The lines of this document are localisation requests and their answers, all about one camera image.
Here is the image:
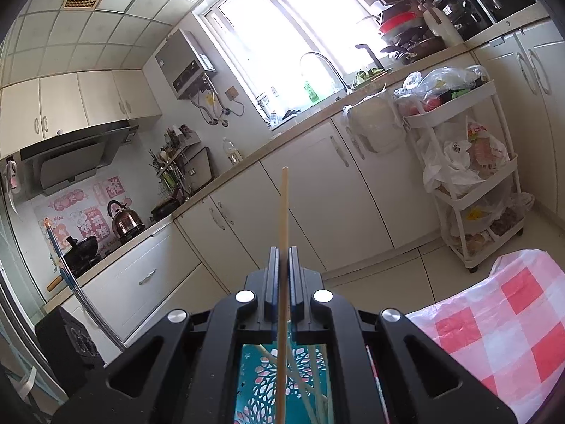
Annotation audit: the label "silver water heater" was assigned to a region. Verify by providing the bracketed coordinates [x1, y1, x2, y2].
[154, 29, 218, 99]

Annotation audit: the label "black wok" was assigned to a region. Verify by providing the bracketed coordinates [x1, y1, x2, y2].
[61, 235, 100, 275]

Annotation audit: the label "clear oil bottle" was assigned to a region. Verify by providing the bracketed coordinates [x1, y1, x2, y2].
[222, 138, 244, 167]

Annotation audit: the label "green vegetables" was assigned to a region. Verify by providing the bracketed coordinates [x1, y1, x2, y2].
[353, 68, 393, 88]

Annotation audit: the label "pink hanging cloth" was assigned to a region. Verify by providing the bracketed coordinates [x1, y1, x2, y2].
[4, 160, 22, 195]

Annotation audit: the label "steel range hood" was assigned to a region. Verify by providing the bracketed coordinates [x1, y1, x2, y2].
[18, 120, 139, 197]

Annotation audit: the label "teal floral plastic basket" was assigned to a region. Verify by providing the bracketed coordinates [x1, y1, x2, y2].
[238, 320, 336, 424]

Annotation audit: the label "white trolley cart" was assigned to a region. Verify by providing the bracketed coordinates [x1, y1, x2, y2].
[395, 79, 527, 273]

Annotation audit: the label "white drawer cabinet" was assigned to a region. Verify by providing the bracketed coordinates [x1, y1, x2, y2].
[62, 223, 206, 349]

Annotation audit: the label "beige countertop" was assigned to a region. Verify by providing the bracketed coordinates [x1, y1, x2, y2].
[44, 11, 554, 307]

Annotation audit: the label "red white checked tablecloth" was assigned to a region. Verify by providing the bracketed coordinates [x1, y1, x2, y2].
[405, 249, 565, 424]

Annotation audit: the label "steel kettle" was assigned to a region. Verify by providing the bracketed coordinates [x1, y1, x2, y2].
[107, 200, 145, 239]

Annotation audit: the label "white thermos jug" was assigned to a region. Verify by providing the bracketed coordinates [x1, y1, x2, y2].
[422, 6, 465, 48]

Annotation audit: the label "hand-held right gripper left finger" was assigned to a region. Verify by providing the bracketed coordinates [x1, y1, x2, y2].
[50, 246, 280, 424]

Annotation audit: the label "white double-door cabinet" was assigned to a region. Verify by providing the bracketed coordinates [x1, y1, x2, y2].
[470, 18, 565, 217]

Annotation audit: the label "pink wall stickers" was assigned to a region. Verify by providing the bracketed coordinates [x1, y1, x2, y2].
[44, 176, 130, 258]

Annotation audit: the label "blue metal mop pole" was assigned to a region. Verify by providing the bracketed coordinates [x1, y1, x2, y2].
[45, 218, 126, 352]

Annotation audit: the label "black textured box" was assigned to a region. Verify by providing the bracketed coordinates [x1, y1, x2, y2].
[34, 306, 105, 369]

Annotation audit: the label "white wall cabinets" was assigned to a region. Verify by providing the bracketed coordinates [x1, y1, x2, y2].
[0, 68, 163, 150]

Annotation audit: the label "clear plastic bags pile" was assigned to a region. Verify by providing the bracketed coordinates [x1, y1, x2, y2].
[395, 65, 490, 107]

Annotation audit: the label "kitchen window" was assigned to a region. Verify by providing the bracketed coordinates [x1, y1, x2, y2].
[193, 0, 389, 130]

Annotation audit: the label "white plastic bag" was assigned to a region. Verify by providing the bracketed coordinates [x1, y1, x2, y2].
[417, 121, 484, 193]

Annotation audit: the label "printed plastic bag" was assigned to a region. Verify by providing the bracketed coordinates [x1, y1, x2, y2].
[465, 117, 508, 171]

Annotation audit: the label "curved steel faucet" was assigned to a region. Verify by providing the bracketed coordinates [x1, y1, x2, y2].
[299, 52, 350, 94]

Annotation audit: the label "clear plastic bag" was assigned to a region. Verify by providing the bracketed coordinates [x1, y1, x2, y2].
[446, 192, 524, 258]

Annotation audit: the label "long bamboo chopstick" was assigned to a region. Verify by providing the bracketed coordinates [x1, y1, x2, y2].
[274, 166, 290, 424]

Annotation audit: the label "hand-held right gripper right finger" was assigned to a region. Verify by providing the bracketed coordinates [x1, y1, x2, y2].
[288, 247, 517, 424]

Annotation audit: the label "utensil rack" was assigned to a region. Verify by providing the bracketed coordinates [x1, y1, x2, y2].
[149, 124, 210, 206]

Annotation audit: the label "row of bamboo chopsticks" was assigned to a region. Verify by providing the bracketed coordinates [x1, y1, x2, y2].
[255, 343, 333, 424]

